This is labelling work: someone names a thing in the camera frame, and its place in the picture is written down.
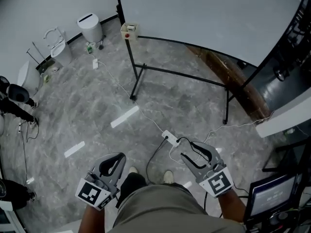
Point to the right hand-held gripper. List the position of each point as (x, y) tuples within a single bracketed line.
[(218, 182)]

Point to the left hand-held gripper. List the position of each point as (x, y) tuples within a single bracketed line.
[(91, 193)]

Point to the small white eraser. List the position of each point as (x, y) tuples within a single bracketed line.
[(131, 28)]

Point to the white whiteboard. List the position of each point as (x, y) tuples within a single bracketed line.
[(206, 16)]

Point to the person's right forearm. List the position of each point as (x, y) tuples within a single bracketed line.
[(230, 206)]

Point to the person's left forearm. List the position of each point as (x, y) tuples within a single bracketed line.
[(92, 221)]

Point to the person's left shoe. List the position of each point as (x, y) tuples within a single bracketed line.
[(133, 170)]

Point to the person's shoe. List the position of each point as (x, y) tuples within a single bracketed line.
[(133, 170), (168, 177)]

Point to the person's black trousers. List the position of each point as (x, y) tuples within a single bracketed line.
[(132, 186)]

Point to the person's right shoe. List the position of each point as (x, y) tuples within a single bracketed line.
[(168, 177)]

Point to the white power strip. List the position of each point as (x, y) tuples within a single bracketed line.
[(170, 137)]

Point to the person's olive shirt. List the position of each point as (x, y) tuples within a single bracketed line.
[(170, 212)]

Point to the black computer monitor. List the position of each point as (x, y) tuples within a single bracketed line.
[(272, 196)]

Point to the brown wooden plank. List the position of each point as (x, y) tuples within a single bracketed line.
[(233, 81)]

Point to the white table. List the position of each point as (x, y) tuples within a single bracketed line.
[(284, 120)]

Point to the small white power adapter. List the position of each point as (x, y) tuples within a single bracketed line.
[(95, 63)]

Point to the green and white bottles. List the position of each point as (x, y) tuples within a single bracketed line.
[(91, 48)]

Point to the white rounded appliance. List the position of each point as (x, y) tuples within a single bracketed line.
[(28, 78)]

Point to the white toilet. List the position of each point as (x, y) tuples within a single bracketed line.
[(60, 52)]

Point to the beige holder box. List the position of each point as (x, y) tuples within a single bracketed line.
[(133, 36)]

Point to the thin metal pole stand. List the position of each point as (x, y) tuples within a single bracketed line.
[(36, 53)]

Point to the white cylindrical bin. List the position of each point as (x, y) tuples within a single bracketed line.
[(90, 29)]

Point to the black equipment rack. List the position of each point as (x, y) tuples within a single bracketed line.
[(300, 33)]

